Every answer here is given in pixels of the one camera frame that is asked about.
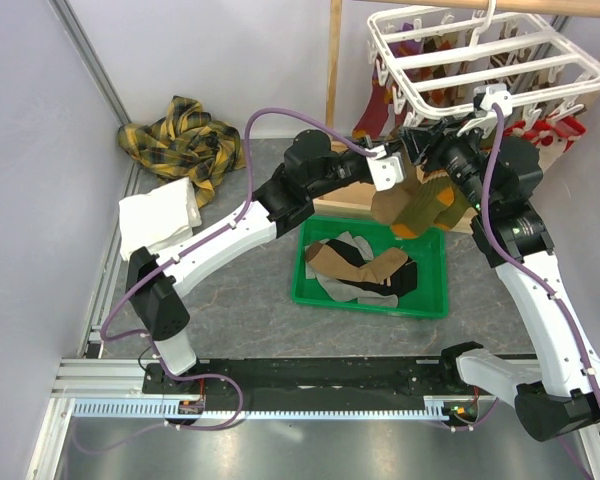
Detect white clip hanger rack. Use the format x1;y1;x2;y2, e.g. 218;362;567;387
367;9;600;127

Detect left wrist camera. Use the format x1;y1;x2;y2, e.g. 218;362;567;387
364;143;406;191

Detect green plastic tray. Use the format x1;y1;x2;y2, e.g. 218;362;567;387
291;215;449;318

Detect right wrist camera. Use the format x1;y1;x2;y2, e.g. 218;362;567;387
457;83;513;138

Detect tan sock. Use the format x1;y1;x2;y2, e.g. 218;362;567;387
370;165;420;225
305;242;401;283

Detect white folded towel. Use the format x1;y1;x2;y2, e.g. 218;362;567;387
119;178;202;262

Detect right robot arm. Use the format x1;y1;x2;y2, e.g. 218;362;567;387
398;122;600;441

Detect red white sock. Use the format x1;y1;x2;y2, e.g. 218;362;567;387
504;116;587;172

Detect brown argyle sock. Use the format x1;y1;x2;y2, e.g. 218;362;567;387
419;32;466;108

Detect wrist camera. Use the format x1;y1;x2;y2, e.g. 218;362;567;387
364;143;406;191
457;83;513;138

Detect slotted cable duct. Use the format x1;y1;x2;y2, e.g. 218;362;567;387
73;398;450;421

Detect yellow plaid cloth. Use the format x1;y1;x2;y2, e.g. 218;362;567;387
116;96;246;208

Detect grey sock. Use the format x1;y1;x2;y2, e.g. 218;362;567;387
305;231;399;308

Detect wooden hanger stand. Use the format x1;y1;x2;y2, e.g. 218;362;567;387
314;1;600;234

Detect black sock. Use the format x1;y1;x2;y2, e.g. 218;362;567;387
326;237;418;298

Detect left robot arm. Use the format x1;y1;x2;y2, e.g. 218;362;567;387
126;130;372;393

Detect olive striped sock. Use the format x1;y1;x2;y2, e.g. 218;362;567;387
433;193;472;231
390;170;455;239

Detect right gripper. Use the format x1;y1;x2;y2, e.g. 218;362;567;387
398;111;496;213

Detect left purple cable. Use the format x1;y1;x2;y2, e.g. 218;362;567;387
69;108;376;456

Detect purple maroon sock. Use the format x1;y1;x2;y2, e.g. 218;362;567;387
352;40;422;139

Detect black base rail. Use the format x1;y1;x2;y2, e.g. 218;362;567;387
142;355;541;414

